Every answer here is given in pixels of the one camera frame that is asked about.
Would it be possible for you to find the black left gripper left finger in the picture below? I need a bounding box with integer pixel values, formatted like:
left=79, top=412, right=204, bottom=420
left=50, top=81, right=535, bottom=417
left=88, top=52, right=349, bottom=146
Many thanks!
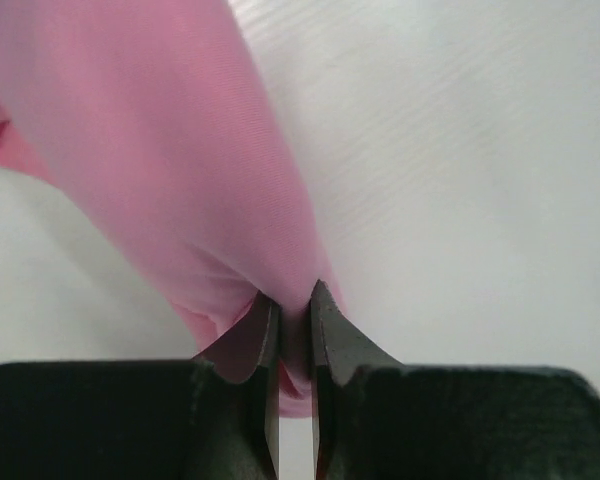
left=0, top=295, right=280, bottom=479

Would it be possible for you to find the pink t shirt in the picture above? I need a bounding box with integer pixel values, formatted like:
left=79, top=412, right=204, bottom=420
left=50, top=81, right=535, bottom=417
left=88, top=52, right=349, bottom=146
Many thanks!
left=0, top=1, right=333, bottom=418

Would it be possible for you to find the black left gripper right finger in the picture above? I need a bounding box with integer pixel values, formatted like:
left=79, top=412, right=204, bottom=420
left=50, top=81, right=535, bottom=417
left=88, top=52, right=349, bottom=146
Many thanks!
left=310, top=283, right=600, bottom=480

